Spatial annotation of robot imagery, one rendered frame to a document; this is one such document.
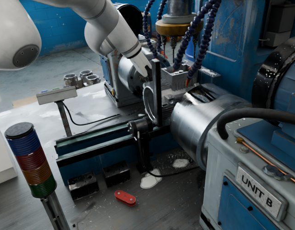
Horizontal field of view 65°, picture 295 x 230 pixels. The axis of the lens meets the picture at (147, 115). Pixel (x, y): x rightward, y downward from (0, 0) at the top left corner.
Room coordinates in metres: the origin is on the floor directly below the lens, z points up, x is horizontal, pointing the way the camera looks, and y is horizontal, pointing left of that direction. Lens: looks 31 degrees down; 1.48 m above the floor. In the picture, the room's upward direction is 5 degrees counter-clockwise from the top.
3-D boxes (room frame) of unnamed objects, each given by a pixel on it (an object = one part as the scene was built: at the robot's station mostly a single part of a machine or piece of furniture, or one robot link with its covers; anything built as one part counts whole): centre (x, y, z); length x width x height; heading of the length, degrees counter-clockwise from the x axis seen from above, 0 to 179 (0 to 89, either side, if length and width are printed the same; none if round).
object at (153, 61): (0.73, -0.04, 1.12); 0.04 x 0.03 x 0.26; 111
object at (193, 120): (0.59, -0.23, 1.04); 0.41 x 0.25 x 0.25; 21
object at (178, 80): (0.92, -0.15, 1.11); 0.12 x 0.11 x 0.07; 111
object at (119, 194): (0.56, 0.10, 0.81); 0.09 x 0.03 x 0.02; 56
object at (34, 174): (0.43, 0.28, 1.10); 0.06 x 0.06 x 0.04
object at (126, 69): (1.23, 0.02, 1.04); 0.37 x 0.25 x 0.25; 21
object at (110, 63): (1.46, 0.10, 0.99); 0.35 x 0.31 x 0.37; 21
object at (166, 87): (0.90, -0.11, 1.02); 0.20 x 0.19 x 0.19; 111
